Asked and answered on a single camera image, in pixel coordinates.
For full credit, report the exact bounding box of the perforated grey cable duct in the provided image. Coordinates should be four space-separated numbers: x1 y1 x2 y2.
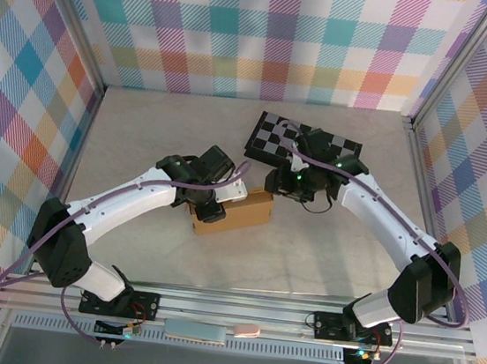
10 309 457 364

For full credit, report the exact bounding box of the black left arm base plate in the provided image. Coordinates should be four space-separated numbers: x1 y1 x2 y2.
78 282 162 324

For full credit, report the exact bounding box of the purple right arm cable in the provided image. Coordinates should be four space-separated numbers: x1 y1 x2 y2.
250 119 487 364

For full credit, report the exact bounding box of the light blue flat pad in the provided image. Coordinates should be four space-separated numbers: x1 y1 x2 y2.
161 317 229 347

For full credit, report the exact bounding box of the aluminium frame rail bed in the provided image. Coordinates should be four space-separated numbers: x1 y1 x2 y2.
0 255 484 364

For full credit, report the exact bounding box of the brown cardboard paper box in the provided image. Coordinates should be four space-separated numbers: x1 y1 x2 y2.
183 178 277 245

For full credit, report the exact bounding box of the left controller board green light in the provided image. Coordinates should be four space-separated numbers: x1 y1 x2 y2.
94 315 142 339

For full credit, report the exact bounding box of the aluminium side floor rail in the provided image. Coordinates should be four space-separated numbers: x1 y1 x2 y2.
385 120 476 323
30 78 108 281

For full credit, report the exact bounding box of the right controller board green light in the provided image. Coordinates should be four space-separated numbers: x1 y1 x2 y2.
343 345 382 364

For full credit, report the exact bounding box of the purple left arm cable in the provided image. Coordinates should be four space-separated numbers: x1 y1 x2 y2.
0 133 251 361

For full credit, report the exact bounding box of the pink eraser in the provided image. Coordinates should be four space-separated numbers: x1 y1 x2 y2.
232 320 262 340

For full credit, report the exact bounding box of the black grey checkerboard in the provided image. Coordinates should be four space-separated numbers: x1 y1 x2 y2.
241 108 366 179

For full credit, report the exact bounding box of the controller board green light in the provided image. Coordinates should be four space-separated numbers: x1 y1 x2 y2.
94 315 142 339
343 345 382 364

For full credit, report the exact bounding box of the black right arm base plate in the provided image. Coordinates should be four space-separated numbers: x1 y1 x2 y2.
311 309 396 348

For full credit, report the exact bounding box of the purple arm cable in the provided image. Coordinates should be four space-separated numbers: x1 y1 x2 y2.
250 119 487 364
0 133 251 361

